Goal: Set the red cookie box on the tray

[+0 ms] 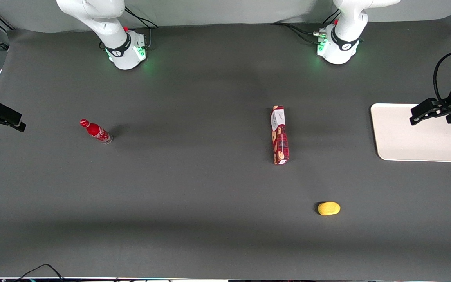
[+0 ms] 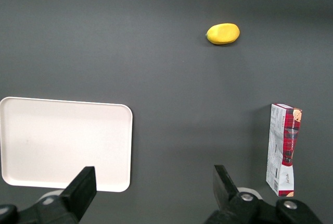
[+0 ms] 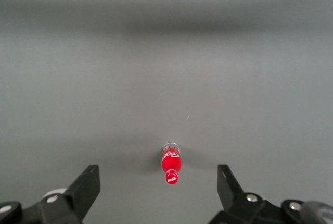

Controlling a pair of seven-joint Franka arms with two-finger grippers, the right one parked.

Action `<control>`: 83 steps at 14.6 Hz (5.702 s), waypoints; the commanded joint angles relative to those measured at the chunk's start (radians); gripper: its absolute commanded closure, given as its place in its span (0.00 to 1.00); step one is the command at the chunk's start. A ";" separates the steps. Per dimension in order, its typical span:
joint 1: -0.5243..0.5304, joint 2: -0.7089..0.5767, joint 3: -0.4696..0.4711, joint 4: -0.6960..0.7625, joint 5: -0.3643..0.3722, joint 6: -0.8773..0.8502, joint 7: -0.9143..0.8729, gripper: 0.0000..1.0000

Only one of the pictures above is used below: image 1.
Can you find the red cookie box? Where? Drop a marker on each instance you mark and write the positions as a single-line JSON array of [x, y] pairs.
[[280, 135]]

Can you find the white rectangular tray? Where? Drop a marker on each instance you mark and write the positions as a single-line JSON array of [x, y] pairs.
[[409, 137]]

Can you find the red soda bottle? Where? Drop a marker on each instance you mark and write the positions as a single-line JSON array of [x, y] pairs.
[[95, 131]]

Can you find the yellow lemon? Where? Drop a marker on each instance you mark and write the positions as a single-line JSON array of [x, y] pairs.
[[329, 208]]

